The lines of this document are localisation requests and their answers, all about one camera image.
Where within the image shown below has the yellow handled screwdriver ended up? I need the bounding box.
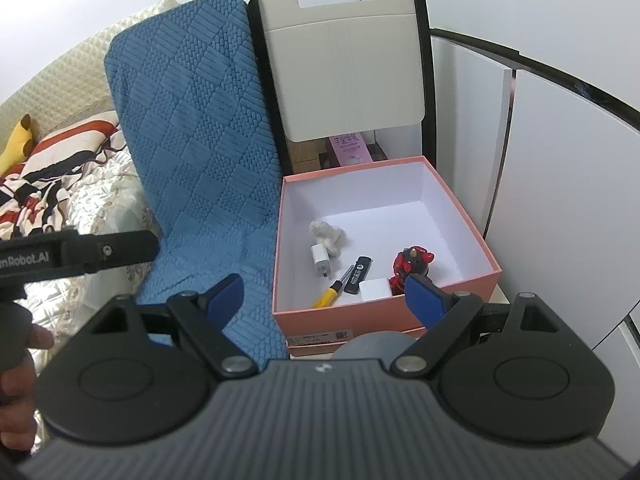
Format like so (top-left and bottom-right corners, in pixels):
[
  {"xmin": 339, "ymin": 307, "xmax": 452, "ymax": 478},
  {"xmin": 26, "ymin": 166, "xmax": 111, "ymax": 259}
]
[{"xmin": 312, "ymin": 265, "xmax": 356, "ymax": 310}]

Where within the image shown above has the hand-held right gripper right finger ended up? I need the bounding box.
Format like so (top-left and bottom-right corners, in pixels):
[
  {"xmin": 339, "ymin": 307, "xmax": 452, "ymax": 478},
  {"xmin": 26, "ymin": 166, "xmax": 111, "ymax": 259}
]
[{"xmin": 392, "ymin": 273, "xmax": 563, "ymax": 377}]

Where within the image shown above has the white fluffy toy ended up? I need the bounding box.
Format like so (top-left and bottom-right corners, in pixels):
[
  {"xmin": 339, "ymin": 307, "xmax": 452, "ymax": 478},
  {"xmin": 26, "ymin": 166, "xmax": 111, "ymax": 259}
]
[{"xmin": 308, "ymin": 219, "xmax": 347, "ymax": 256}]

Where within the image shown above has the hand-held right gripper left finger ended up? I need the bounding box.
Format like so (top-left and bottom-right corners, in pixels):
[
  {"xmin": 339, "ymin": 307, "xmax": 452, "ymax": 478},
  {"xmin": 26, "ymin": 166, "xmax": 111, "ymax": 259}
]
[{"xmin": 92, "ymin": 273, "xmax": 261, "ymax": 378}]

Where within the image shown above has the pink cardboard box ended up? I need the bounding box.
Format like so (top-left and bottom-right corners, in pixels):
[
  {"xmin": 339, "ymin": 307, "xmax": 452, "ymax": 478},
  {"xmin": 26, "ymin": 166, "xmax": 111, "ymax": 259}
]
[{"xmin": 271, "ymin": 156, "xmax": 503, "ymax": 334}]

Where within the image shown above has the yellow plush toy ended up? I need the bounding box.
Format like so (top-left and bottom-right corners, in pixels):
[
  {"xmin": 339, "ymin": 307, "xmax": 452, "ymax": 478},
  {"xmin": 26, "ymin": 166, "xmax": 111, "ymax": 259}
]
[{"xmin": 0, "ymin": 114, "xmax": 34, "ymax": 176}]

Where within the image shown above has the black rectangular lighter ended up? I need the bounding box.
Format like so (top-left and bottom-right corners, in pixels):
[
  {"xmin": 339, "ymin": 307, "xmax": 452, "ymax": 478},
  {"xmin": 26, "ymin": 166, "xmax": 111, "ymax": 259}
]
[{"xmin": 343, "ymin": 255, "xmax": 374, "ymax": 295}]

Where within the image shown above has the white charger plug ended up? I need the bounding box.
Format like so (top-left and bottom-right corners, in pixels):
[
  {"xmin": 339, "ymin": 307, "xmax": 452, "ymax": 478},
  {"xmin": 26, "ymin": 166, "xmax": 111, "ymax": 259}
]
[{"xmin": 309, "ymin": 243, "xmax": 332, "ymax": 279}]

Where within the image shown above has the pink packet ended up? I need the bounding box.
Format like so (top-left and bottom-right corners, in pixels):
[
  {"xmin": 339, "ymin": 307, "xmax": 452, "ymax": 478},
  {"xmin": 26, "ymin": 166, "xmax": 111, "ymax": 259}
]
[{"xmin": 327, "ymin": 132, "xmax": 374, "ymax": 166}]

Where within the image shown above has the person's left hand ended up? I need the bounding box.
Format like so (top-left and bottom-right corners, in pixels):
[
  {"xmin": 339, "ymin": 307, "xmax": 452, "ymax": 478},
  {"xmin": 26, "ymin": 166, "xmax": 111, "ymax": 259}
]
[{"xmin": 0, "ymin": 324, "xmax": 55, "ymax": 443}]

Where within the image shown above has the brown cardboard box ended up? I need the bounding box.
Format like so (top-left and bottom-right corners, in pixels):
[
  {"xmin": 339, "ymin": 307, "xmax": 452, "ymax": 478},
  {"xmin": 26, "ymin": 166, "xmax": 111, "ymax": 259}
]
[{"xmin": 287, "ymin": 138, "xmax": 327, "ymax": 176}]

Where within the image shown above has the red and black toy figure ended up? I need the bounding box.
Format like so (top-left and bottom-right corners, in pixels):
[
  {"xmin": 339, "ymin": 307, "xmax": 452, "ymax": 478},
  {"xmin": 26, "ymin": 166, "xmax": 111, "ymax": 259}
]
[{"xmin": 390, "ymin": 246, "xmax": 434, "ymax": 294}]

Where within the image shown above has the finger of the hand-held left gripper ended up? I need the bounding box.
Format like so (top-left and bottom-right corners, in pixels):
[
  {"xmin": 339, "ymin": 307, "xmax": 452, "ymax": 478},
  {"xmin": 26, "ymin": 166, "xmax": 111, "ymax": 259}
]
[{"xmin": 75, "ymin": 230, "xmax": 162, "ymax": 274}]

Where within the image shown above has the blue textured blanket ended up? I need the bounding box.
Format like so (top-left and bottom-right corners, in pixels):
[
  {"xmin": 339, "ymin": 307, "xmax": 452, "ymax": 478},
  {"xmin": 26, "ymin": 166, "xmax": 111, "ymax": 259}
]
[{"xmin": 103, "ymin": 0, "xmax": 292, "ymax": 362}]

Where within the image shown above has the white square adapter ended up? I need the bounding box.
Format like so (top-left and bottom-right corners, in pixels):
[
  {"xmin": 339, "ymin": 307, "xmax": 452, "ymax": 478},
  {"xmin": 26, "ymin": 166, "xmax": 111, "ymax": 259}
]
[{"xmin": 358, "ymin": 278, "xmax": 394, "ymax": 305}]

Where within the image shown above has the striped pillow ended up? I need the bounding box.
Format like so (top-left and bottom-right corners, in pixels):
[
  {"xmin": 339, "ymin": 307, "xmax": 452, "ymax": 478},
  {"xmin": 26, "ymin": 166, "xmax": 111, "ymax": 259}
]
[{"xmin": 0, "ymin": 110, "xmax": 127, "ymax": 239}]

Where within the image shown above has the cream quilted headboard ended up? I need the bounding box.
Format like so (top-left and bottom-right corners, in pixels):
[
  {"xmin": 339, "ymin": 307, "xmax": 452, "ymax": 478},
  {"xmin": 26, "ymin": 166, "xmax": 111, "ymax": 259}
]
[{"xmin": 0, "ymin": 0, "xmax": 179, "ymax": 127}]

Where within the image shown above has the white chair with black frame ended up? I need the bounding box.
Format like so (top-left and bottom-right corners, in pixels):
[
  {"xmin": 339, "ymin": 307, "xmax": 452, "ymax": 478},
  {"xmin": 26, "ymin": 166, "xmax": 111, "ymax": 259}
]
[{"xmin": 248, "ymin": 0, "xmax": 441, "ymax": 177}]

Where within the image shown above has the white cabinet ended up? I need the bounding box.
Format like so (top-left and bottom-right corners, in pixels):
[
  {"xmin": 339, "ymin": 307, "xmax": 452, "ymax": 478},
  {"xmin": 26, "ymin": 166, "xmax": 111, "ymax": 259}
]
[{"xmin": 430, "ymin": 27, "xmax": 640, "ymax": 357}]

